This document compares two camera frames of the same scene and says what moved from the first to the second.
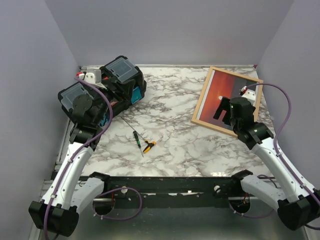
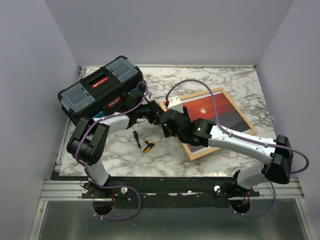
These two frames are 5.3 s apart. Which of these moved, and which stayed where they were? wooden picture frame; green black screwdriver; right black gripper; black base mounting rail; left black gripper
Moved: left black gripper; right black gripper; wooden picture frame
Stayed: black base mounting rail; green black screwdriver
